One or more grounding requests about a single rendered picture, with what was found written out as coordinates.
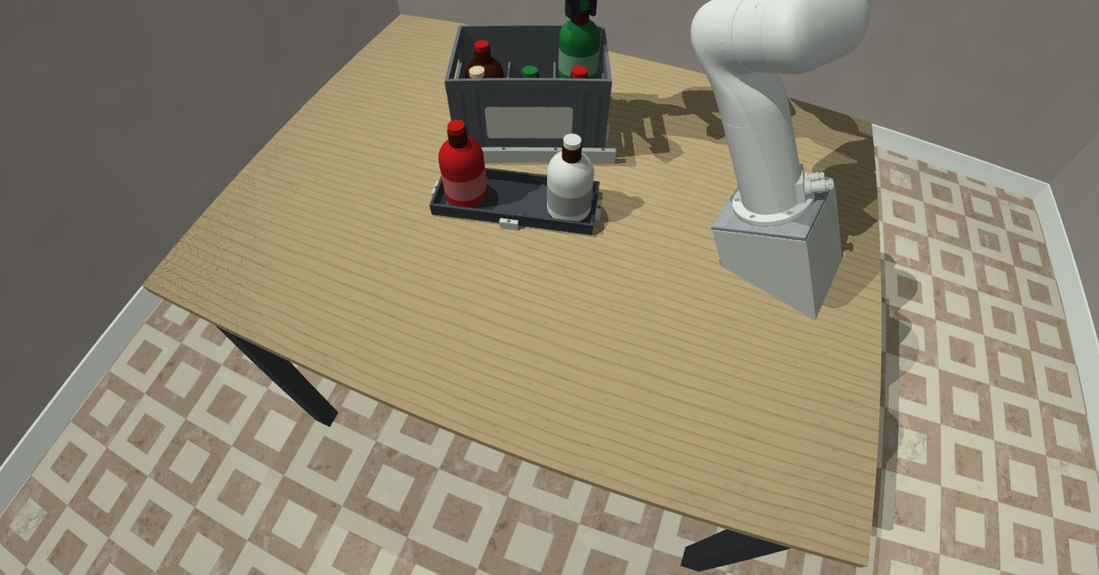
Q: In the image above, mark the red bottle with pale label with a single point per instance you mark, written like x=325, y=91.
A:
x=462, y=167

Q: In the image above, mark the white bottle with grey label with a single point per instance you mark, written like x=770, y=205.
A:
x=570, y=177

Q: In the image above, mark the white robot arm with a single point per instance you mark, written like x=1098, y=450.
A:
x=733, y=39

